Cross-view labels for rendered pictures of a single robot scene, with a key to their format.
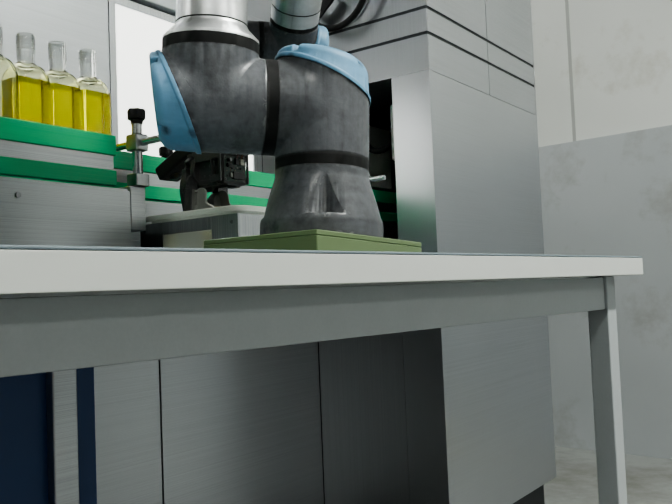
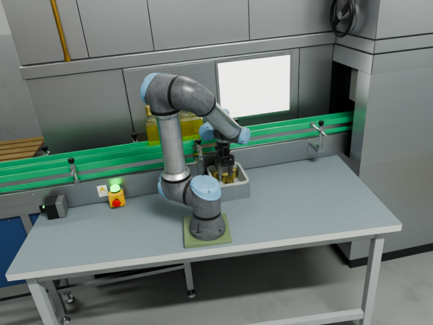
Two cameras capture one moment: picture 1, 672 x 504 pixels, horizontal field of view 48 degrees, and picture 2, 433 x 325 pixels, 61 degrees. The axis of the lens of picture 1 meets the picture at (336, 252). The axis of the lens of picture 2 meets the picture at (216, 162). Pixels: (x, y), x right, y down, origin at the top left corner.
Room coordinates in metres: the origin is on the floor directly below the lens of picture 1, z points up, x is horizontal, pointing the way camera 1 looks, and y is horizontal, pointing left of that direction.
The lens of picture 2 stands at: (0.08, -0.90, 1.70)
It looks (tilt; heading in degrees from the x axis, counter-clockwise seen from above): 27 degrees down; 45
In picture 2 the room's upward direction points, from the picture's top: 5 degrees counter-clockwise
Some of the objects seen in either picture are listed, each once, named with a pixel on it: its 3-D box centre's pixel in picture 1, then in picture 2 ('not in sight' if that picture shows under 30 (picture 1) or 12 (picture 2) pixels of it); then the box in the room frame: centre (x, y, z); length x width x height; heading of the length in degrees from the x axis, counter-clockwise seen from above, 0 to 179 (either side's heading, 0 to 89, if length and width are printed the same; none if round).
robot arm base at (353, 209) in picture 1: (321, 200); (207, 219); (0.93, 0.01, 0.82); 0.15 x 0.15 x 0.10
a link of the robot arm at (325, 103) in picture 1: (316, 107); (204, 195); (0.93, 0.02, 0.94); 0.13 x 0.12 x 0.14; 101
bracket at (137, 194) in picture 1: (120, 211); (199, 164); (1.22, 0.35, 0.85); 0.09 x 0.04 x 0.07; 54
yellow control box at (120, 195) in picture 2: not in sight; (116, 197); (0.82, 0.53, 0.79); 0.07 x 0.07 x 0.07; 54
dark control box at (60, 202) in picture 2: not in sight; (56, 207); (0.60, 0.69, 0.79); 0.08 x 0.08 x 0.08; 54
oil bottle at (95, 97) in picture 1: (89, 139); (198, 132); (1.30, 0.42, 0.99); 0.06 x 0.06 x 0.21; 54
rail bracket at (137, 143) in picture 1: (127, 150); (198, 149); (1.21, 0.33, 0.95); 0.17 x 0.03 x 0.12; 54
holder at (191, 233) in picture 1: (213, 246); (226, 179); (1.26, 0.20, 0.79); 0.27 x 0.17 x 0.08; 54
